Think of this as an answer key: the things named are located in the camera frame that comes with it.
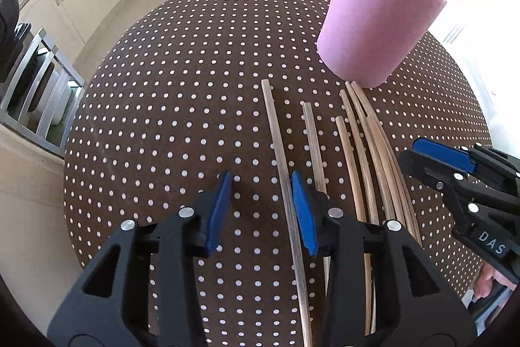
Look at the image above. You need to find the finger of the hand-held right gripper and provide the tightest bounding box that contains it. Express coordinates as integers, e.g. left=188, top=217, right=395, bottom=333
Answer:
left=465, top=143, right=520, bottom=206
left=398, top=138, right=495, bottom=234

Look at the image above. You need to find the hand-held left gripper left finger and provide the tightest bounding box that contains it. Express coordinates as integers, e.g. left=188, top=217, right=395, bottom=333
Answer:
left=46, top=170, right=234, bottom=347

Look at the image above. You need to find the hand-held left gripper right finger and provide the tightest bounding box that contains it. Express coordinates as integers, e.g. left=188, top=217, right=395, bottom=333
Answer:
left=290, top=171, right=478, bottom=347

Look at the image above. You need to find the bunch of wooden chopsticks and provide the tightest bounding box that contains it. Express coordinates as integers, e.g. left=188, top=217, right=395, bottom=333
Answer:
left=261, top=79, right=423, bottom=347

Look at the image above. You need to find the pink cylindrical cup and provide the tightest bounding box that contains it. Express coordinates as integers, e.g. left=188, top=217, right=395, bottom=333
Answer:
left=316, top=0, right=447, bottom=89

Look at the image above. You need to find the person's right hand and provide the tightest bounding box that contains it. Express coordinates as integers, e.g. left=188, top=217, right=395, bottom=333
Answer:
left=473, top=263, right=508, bottom=301

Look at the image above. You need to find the brown polka dot tablecloth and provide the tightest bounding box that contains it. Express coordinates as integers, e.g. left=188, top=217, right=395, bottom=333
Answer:
left=63, top=0, right=494, bottom=347

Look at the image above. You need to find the metal storage rack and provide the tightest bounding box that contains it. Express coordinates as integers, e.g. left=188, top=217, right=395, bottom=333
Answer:
left=0, top=28, right=88, bottom=158

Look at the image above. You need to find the black countertop appliance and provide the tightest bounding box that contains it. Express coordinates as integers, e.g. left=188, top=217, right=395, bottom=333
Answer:
left=0, top=0, right=32, bottom=85

